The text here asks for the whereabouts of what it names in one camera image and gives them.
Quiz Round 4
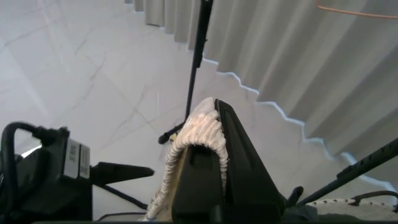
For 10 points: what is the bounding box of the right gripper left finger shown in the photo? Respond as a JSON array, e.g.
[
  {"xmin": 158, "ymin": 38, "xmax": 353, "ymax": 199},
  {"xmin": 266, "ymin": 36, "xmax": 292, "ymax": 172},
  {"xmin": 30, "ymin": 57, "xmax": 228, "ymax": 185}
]
[{"xmin": 172, "ymin": 146, "xmax": 225, "ymax": 222}]

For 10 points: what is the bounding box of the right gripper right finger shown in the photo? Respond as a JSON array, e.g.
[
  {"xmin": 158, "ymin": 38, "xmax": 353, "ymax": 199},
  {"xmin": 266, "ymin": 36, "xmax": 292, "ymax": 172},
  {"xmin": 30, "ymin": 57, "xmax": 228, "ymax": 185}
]
[{"xmin": 216, "ymin": 99, "xmax": 285, "ymax": 222}]

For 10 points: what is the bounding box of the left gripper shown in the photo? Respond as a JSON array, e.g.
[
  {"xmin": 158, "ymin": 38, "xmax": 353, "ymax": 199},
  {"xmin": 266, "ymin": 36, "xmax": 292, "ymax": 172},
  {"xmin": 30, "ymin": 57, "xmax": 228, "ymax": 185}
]
[{"xmin": 12, "ymin": 126, "xmax": 155, "ymax": 222}]

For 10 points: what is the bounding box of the cream printed garment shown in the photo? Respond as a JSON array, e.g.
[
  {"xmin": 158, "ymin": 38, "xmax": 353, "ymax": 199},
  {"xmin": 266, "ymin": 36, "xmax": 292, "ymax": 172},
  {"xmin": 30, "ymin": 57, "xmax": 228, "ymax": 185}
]
[{"xmin": 141, "ymin": 96, "xmax": 229, "ymax": 222}]

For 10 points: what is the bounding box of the black clothes rack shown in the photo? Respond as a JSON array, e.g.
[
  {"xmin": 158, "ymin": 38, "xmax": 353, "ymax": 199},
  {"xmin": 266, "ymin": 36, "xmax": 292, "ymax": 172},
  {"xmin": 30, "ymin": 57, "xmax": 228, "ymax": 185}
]
[{"xmin": 157, "ymin": 0, "xmax": 398, "ymax": 208}]

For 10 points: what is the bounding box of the pink clothes hanger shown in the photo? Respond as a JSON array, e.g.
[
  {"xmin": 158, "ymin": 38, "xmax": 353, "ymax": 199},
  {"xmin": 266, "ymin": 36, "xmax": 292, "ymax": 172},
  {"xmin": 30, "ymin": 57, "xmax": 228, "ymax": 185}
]
[{"xmin": 315, "ymin": 0, "xmax": 398, "ymax": 20}]

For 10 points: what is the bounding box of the black cable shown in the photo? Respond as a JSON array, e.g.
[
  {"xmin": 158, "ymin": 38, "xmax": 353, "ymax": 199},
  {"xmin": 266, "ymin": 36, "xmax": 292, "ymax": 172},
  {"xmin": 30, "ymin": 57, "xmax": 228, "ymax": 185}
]
[
  {"xmin": 93, "ymin": 183, "xmax": 149, "ymax": 221},
  {"xmin": 0, "ymin": 121, "xmax": 43, "ymax": 222}
]

